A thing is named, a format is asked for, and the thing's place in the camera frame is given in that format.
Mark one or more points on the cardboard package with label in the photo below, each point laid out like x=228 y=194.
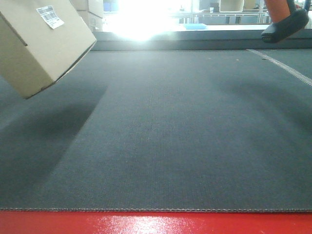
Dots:
x=40 y=42

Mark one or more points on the orange black barcode scanner gun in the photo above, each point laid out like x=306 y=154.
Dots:
x=286 y=19

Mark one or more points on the large stacked cardboard box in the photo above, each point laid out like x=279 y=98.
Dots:
x=91 y=11

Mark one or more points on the dark grey conveyor belt mat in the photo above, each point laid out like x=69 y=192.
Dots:
x=163 y=131

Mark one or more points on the blue tray in background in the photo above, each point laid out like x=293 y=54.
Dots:
x=195 y=26

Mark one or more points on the grey metal back rail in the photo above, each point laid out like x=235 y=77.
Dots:
x=200 y=40

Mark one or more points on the red metal table frame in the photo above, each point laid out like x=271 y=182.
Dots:
x=18 y=222

